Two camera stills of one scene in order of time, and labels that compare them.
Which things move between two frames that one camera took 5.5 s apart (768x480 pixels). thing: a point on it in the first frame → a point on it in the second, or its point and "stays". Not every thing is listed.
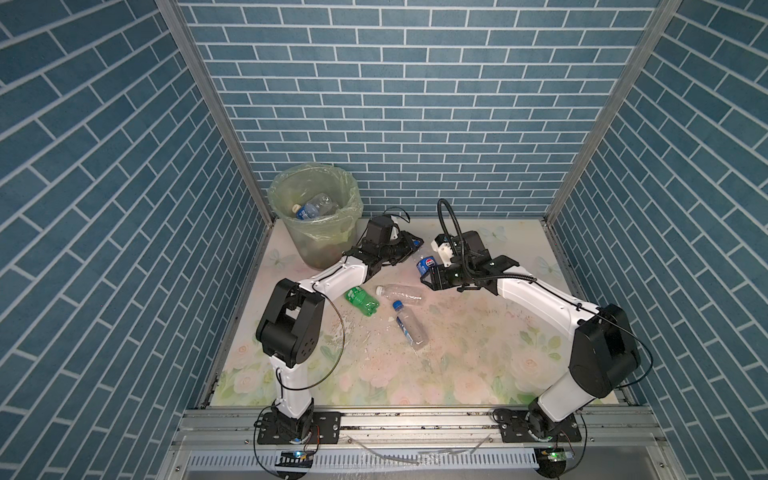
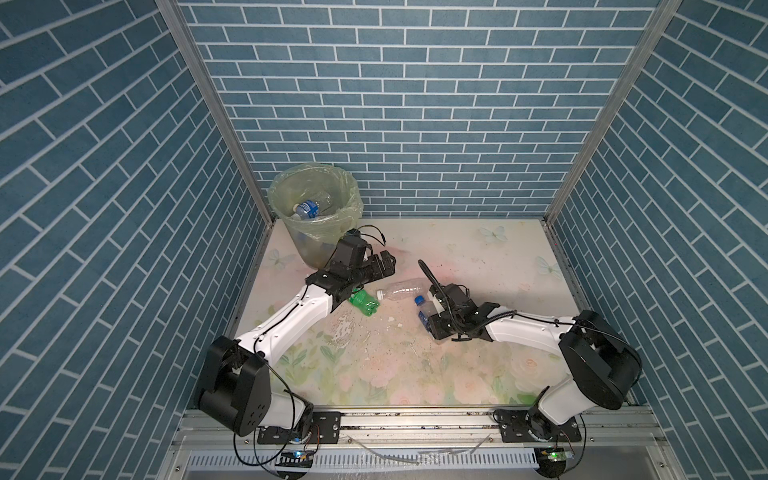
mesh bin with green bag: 320,206 stays
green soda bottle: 358,297 stays
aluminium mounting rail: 235,428 stays
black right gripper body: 451,276 → 442,325
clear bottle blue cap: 411,324 → 427,310
